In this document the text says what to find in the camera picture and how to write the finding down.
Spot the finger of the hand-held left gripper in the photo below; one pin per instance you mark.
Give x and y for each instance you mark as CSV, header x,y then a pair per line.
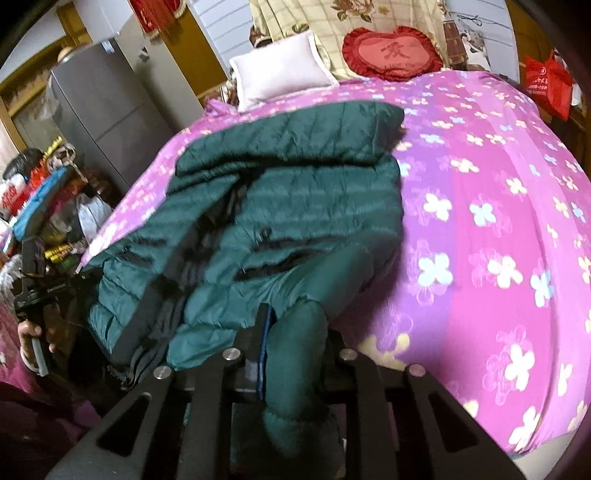
x,y
90,284

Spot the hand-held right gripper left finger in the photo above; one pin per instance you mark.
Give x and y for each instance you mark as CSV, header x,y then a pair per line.
x,y
265,350

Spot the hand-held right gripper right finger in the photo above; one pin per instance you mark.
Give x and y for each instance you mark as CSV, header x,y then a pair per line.
x,y
344,369

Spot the dark green puffer jacket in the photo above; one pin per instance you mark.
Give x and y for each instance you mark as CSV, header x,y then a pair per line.
x,y
300,198

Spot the person's left hand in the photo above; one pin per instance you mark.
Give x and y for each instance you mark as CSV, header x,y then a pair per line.
x,y
32,334

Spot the white plastic bag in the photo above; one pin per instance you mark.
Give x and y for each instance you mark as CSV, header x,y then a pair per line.
x,y
92,217

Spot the pile of colourful goods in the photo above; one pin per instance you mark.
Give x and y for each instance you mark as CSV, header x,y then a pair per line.
x,y
41,203

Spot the grey refrigerator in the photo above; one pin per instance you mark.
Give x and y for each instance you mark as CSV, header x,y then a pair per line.
x,y
106,106

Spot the wooden framed cabinet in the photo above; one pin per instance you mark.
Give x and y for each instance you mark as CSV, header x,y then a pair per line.
x,y
23,110

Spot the purple floral bed sheet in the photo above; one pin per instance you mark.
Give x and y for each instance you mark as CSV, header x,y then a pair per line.
x,y
461,230

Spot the red tasselled hanging decoration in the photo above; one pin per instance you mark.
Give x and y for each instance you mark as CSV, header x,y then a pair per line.
x,y
154,14

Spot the white square pillow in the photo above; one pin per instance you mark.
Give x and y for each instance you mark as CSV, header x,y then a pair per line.
x,y
277,69

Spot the red heart-shaped pillow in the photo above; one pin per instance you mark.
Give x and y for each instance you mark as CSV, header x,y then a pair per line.
x,y
392,53

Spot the beige floral blanket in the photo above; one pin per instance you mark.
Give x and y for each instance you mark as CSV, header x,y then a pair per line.
x,y
300,18

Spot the red shopping bag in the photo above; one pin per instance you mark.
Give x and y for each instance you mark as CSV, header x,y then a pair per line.
x,y
547,87

